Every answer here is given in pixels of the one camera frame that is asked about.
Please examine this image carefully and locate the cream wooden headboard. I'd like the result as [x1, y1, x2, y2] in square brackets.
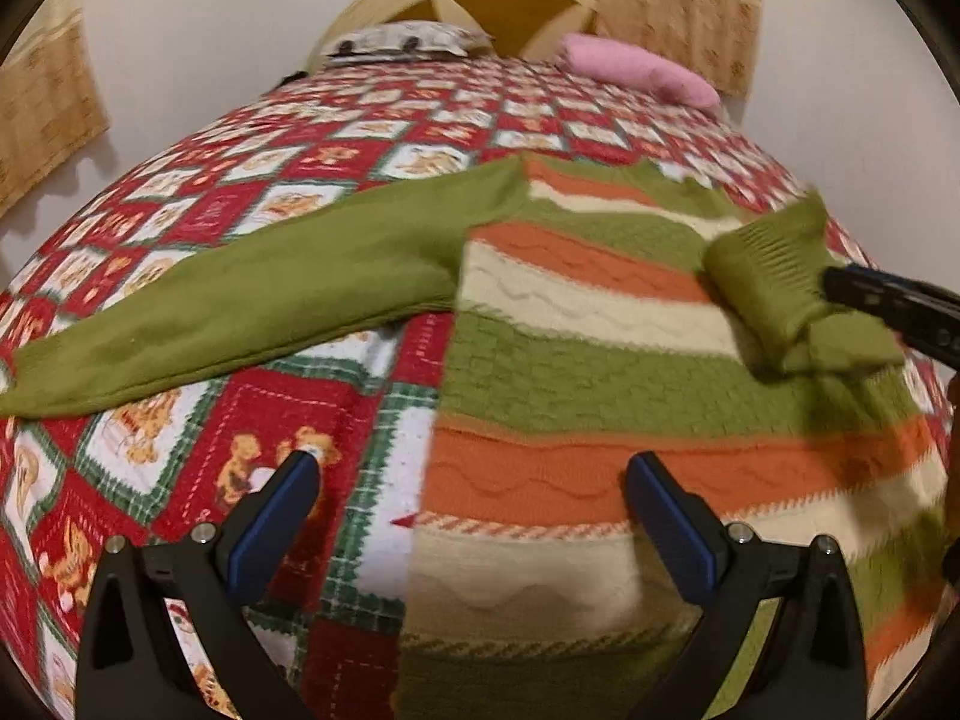
[306, 0, 597, 71]

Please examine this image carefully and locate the green orange striped knit sweater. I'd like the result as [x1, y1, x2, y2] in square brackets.
[0, 152, 950, 720]

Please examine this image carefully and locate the beige curtain on left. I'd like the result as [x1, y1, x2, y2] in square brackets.
[0, 0, 109, 211]

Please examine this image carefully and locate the pink pillow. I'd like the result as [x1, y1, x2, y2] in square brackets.
[555, 32, 722, 114]

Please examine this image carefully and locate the red teddy bear patchwork bedspread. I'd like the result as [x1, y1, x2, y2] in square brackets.
[0, 55, 959, 720]

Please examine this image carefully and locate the white patterned pillow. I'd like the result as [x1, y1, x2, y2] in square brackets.
[320, 20, 493, 60]

